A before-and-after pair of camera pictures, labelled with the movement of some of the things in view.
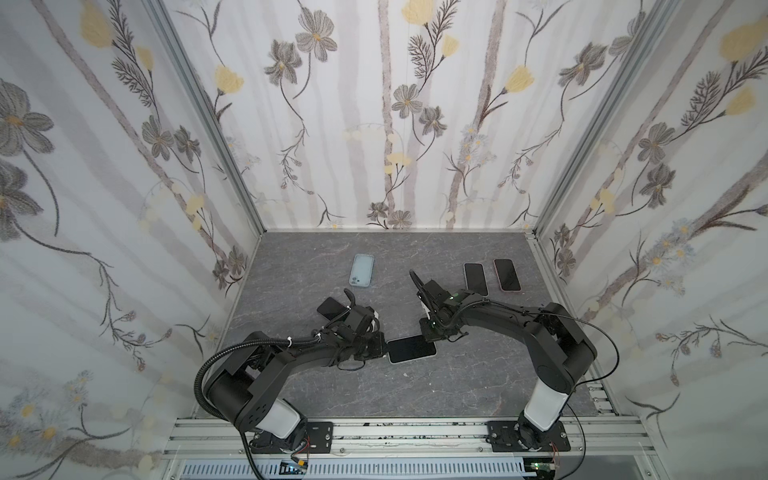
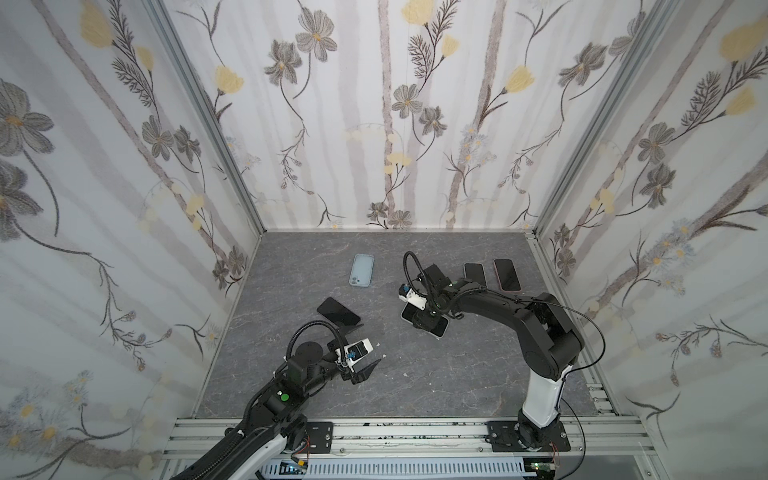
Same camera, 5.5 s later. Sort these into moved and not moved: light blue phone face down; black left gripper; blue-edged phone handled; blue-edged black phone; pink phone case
Moved: black left gripper
Not moved: light blue phone face down; pink phone case; blue-edged phone handled; blue-edged black phone
